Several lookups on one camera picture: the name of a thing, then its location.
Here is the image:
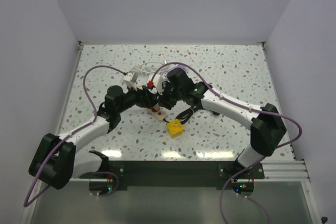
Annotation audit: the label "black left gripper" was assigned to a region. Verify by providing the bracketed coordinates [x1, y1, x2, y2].
[117, 82, 157, 114]

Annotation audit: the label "beige power strip red sockets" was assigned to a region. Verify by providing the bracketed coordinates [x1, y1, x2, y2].
[149, 108, 167, 122]

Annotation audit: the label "aluminium rail frame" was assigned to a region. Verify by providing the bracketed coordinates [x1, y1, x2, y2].
[19, 40, 323, 224]

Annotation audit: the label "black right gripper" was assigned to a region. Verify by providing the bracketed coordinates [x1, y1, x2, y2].
[154, 81, 184, 110]

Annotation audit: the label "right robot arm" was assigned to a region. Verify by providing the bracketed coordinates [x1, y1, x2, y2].
[154, 68, 287, 178]

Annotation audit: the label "black power cable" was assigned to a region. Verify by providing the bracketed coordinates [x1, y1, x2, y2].
[164, 104, 220, 125]

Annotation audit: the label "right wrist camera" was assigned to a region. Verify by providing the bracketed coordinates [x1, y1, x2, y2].
[146, 74, 164, 94]

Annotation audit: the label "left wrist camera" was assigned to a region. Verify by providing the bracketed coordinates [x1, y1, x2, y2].
[123, 71, 139, 89]

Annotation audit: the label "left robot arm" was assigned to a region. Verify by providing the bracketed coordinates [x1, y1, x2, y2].
[28, 85, 162, 189]

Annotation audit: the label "yellow cube socket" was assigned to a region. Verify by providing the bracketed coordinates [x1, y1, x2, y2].
[166, 119, 184, 139]

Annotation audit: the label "pink brown USB charger plug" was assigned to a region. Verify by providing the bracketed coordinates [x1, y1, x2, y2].
[151, 104, 161, 112]

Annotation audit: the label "white power cable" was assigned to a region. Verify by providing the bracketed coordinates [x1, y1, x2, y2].
[130, 60, 171, 77]

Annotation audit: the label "purple power strip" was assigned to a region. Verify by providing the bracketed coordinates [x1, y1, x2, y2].
[170, 64, 187, 73]

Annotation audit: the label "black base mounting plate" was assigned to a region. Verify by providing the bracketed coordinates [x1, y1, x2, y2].
[78, 160, 266, 192]

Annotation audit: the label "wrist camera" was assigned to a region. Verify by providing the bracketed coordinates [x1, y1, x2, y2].
[123, 71, 139, 89]
[146, 74, 164, 94]

